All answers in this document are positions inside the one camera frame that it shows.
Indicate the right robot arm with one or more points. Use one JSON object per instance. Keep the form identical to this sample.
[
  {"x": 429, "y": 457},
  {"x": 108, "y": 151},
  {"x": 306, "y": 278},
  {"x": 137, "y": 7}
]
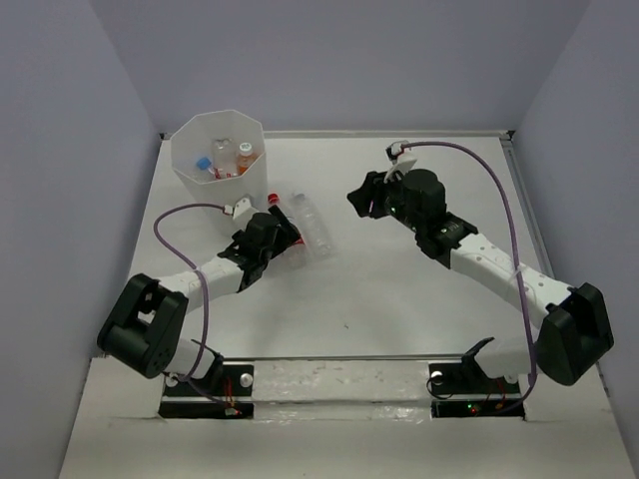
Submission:
[{"x": 570, "y": 329}]

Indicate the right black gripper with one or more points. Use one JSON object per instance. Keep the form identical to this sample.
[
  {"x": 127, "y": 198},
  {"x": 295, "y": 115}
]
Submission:
[{"x": 371, "y": 190}]

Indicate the orange tea bottle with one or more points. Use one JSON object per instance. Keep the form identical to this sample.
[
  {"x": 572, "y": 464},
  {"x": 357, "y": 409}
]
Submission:
[{"x": 246, "y": 156}]

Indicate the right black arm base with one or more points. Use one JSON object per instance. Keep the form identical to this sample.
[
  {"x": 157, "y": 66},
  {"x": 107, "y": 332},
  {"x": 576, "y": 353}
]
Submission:
[{"x": 456, "y": 392}]

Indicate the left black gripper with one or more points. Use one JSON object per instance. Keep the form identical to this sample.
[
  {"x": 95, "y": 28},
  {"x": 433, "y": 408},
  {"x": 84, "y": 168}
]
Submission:
[{"x": 281, "y": 239}]

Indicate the clear unlabelled crushed bottle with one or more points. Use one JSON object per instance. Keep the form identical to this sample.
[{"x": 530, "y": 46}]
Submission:
[{"x": 312, "y": 225}]

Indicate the white octagonal plastic bin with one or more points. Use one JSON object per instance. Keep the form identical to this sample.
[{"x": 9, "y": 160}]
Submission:
[{"x": 194, "y": 140}]

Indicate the red cap red label bottle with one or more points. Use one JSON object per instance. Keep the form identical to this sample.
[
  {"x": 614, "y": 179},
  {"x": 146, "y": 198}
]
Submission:
[{"x": 295, "y": 256}]

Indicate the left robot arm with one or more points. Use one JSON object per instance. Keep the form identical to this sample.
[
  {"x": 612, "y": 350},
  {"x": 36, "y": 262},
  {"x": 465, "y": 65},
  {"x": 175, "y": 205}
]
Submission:
[{"x": 159, "y": 326}]

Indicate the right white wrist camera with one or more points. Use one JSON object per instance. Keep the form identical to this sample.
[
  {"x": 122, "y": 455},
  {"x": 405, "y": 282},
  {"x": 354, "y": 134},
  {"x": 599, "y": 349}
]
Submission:
[{"x": 401, "y": 158}]

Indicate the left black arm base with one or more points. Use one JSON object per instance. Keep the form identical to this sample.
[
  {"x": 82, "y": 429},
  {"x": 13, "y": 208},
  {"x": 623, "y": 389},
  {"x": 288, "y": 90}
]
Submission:
[{"x": 229, "y": 397}]

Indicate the clear bottle blue cap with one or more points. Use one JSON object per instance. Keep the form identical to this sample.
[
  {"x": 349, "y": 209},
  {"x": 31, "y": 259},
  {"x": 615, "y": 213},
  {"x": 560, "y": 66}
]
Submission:
[{"x": 204, "y": 170}]

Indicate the crushed red cap cola bottle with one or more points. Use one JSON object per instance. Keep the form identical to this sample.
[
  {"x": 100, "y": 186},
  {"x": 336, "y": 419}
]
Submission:
[{"x": 225, "y": 163}]

